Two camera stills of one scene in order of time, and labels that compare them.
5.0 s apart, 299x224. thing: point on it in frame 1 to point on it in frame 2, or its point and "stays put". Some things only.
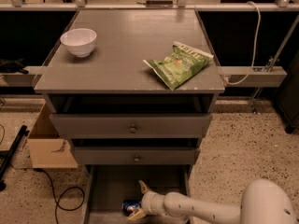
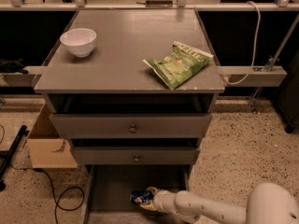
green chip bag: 182,63 stays put
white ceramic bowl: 80,41 stays put
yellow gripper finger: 144,188 to 154,189
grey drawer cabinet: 134,91 stays put
